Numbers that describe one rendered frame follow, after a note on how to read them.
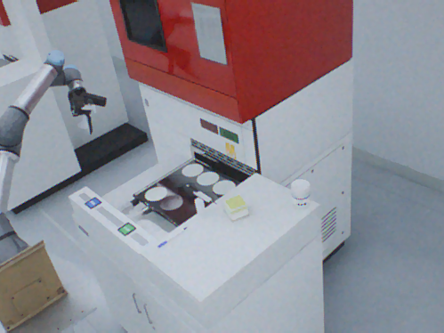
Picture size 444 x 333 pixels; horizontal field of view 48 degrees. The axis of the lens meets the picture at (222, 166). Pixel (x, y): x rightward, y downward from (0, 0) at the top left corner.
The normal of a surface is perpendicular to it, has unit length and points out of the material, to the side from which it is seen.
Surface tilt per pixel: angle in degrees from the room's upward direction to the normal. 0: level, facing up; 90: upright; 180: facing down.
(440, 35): 90
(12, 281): 90
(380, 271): 0
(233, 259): 0
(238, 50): 90
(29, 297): 90
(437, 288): 0
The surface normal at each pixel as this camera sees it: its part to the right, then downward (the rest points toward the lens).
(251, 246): -0.13, -0.81
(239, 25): 0.67, 0.35
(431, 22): -0.72, 0.47
